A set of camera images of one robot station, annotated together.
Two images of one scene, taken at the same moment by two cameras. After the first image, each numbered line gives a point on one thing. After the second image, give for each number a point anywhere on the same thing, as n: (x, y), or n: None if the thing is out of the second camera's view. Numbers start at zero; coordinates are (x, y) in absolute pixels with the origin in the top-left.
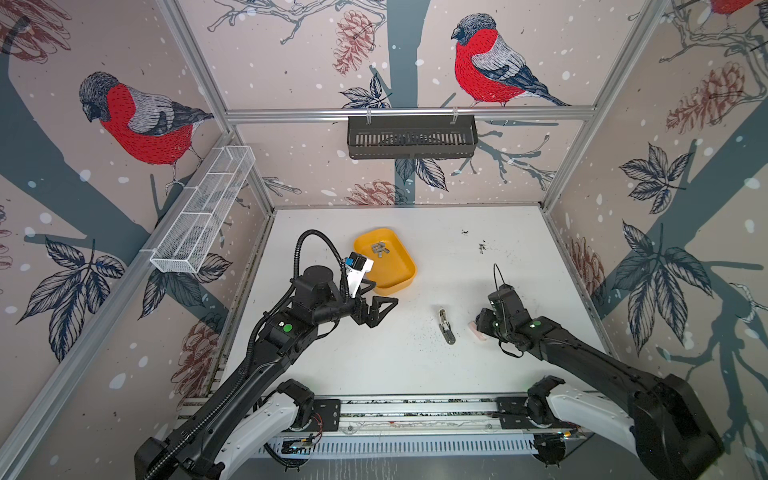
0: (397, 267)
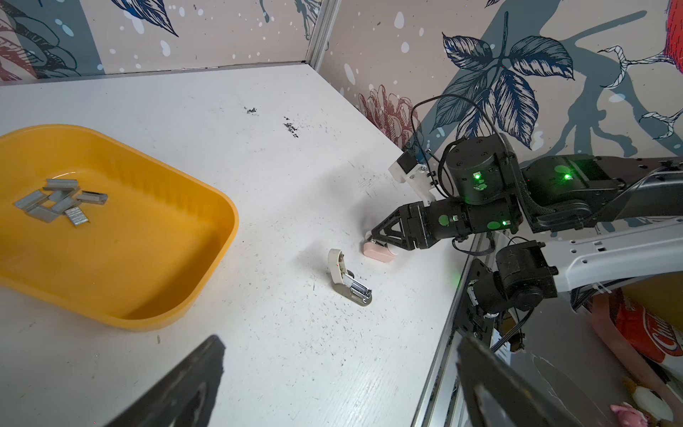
0: (105, 230)
